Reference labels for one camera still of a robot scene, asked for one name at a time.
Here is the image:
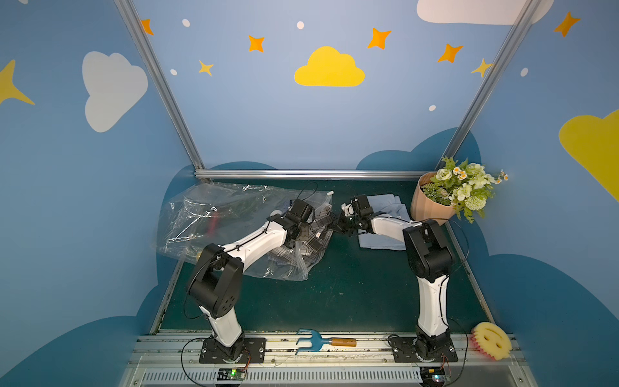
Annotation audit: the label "light blue shirt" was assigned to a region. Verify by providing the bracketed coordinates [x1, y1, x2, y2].
[358, 194, 410, 251]

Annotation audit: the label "clear plastic vacuum bag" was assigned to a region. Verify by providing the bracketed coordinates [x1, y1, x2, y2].
[156, 183, 333, 282]

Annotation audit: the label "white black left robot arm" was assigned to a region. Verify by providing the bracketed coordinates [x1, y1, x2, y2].
[185, 198, 333, 363]

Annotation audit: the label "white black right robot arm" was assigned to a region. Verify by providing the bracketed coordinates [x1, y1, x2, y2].
[330, 195, 457, 361]

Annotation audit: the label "tan ribbed flower pot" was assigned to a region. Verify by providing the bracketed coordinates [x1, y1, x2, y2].
[410, 172, 456, 225]

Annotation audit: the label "white green artificial flowers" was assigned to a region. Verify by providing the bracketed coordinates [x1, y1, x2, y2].
[421, 157, 509, 223]

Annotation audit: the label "right green circuit board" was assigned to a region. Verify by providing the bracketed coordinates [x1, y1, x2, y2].
[420, 368, 447, 387]

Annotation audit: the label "green circuit board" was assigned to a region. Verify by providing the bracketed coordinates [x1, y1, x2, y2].
[420, 368, 447, 387]
[216, 369, 247, 382]

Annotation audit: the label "left green circuit board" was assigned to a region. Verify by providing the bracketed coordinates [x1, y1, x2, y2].
[216, 369, 247, 382]

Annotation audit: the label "yellow smiley sponge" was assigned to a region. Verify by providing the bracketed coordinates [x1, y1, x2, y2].
[472, 322, 513, 361]

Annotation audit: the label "aluminium back frame rail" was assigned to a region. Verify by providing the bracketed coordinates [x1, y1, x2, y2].
[194, 169, 428, 181]

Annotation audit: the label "blue garden fork wooden handle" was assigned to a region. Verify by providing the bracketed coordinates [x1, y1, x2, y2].
[296, 329, 357, 355]

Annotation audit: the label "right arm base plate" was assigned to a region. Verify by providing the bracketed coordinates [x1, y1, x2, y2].
[387, 335, 459, 363]

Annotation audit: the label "right aluminium corner post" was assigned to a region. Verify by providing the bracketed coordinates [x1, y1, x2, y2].
[435, 0, 543, 169]

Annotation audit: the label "aluminium corner post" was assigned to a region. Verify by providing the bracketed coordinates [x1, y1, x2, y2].
[435, 0, 543, 169]
[114, 0, 205, 171]

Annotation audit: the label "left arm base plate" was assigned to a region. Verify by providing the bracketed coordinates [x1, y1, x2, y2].
[198, 335, 267, 364]

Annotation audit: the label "left aluminium corner post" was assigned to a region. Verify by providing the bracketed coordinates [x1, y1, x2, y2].
[114, 0, 205, 171]

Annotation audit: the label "aluminium front mounting rail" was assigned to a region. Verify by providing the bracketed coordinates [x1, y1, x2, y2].
[127, 330, 526, 367]

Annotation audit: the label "white vented cable duct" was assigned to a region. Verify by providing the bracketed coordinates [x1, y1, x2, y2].
[132, 367, 422, 386]

